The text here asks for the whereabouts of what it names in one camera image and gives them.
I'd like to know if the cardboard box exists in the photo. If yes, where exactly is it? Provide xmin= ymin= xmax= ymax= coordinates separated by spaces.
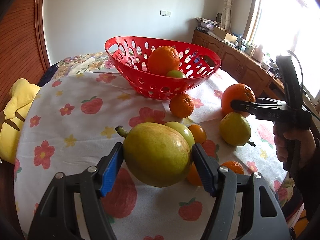
xmin=213 ymin=27 xmax=238 ymax=43

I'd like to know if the person's right hand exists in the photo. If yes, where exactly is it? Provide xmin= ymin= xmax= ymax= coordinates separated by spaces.
xmin=273 ymin=125 xmax=316 ymax=169

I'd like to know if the mandarin orange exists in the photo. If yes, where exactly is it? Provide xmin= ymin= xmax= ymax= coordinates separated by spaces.
xmin=169 ymin=93 xmax=195 ymax=119
xmin=220 ymin=161 xmax=245 ymax=174

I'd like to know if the yellow plush toy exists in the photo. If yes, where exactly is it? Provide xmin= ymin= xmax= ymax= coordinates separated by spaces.
xmin=1 ymin=78 xmax=40 ymax=164

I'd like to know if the large green pear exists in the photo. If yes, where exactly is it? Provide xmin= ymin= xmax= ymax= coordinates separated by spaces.
xmin=219 ymin=112 xmax=255 ymax=147

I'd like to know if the green apple front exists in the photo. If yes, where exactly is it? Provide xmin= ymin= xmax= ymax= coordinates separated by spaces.
xmin=166 ymin=70 xmax=186 ymax=79

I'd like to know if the pink bottle on sideboard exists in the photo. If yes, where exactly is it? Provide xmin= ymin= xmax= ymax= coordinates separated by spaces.
xmin=252 ymin=45 xmax=264 ymax=63

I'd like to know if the white wall switch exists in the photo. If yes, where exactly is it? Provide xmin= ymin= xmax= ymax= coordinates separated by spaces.
xmin=160 ymin=10 xmax=171 ymax=17

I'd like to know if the wooden sideboard cabinet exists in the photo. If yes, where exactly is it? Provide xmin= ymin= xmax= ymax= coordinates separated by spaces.
xmin=192 ymin=28 xmax=284 ymax=100

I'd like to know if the large orange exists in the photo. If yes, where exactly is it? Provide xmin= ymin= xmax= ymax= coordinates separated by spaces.
xmin=147 ymin=46 xmax=180 ymax=76
xmin=221 ymin=83 xmax=255 ymax=118

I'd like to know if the stack of items on sideboard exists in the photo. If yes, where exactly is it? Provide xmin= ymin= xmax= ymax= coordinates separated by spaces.
xmin=195 ymin=17 xmax=220 ymax=31

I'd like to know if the red perforated plastic basket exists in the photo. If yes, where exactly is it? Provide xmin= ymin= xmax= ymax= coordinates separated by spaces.
xmin=105 ymin=36 xmax=222 ymax=100

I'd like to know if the small kumquat orange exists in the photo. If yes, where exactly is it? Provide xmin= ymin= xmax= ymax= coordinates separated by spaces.
xmin=188 ymin=124 xmax=207 ymax=144

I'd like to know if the white fruit-print tablecloth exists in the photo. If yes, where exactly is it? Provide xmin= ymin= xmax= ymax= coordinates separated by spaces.
xmin=13 ymin=68 xmax=296 ymax=240

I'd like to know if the mandarin orange front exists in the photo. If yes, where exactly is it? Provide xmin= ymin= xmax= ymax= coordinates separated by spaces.
xmin=169 ymin=93 xmax=195 ymax=119

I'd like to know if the floral bed quilt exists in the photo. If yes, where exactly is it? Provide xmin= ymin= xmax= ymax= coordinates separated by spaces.
xmin=37 ymin=52 xmax=115 ymax=87

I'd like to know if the window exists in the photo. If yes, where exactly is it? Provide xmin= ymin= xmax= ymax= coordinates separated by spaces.
xmin=251 ymin=0 xmax=319 ymax=101

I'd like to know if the floral patterned curtain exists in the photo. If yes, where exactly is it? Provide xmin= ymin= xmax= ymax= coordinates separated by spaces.
xmin=220 ymin=0 xmax=234 ymax=31

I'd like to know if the yellow-green pear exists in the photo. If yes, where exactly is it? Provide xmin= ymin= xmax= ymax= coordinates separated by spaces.
xmin=115 ymin=122 xmax=191 ymax=187

